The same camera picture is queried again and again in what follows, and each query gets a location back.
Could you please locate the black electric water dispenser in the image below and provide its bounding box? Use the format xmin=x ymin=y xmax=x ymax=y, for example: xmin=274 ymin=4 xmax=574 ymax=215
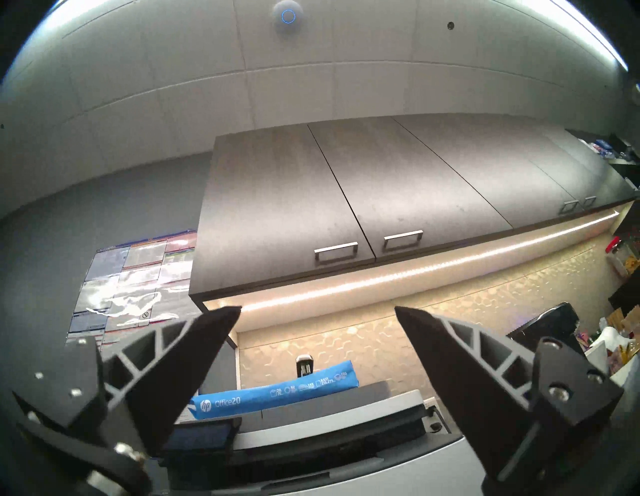
xmin=506 ymin=302 xmax=583 ymax=356

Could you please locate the laminated labor law poster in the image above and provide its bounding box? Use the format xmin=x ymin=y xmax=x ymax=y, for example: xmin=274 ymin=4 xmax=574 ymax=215
xmin=65 ymin=229 xmax=198 ymax=351

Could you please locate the blue white carton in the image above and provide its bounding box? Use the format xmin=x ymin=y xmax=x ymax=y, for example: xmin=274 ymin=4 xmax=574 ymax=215
xmin=580 ymin=132 xmax=640 ymax=166

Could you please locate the white round bowl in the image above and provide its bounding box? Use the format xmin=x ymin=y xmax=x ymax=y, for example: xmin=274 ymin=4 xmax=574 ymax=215
xmin=584 ymin=344 xmax=612 ymax=376

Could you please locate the glass jar red lid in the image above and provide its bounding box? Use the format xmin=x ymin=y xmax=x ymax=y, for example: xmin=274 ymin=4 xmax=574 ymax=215
xmin=606 ymin=237 xmax=633 ymax=278

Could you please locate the grey upper wall cabinet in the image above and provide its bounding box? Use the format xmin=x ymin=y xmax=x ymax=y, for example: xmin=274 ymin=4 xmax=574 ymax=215
xmin=189 ymin=114 xmax=640 ymax=306

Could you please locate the wooden stir stick bundle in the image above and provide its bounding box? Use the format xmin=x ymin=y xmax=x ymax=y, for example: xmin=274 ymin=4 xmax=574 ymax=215
xmin=607 ymin=306 xmax=640 ymax=332

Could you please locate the round ceiling access point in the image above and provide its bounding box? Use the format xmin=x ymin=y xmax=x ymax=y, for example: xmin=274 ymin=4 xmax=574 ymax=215
xmin=272 ymin=0 xmax=303 ymax=31

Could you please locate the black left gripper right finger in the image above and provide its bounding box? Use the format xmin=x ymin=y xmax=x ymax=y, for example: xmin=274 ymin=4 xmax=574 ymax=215
xmin=395 ymin=306 xmax=623 ymax=483

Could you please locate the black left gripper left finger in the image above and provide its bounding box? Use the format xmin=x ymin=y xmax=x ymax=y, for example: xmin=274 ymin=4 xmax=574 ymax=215
xmin=12 ymin=306 xmax=244 ymax=458

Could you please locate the black microwave oven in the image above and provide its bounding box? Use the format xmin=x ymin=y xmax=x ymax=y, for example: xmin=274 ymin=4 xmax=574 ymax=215
xmin=607 ymin=280 xmax=640 ymax=316

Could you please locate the blue printer paper ream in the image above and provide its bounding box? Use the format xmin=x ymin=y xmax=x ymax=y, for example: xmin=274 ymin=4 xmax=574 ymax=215
xmin=187 ymin=360 xmax=360 ymax=421

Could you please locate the white grey office printer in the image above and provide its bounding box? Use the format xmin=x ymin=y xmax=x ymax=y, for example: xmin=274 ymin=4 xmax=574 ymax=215
xmin=160 ymin=380 xmax=488 ymax=496

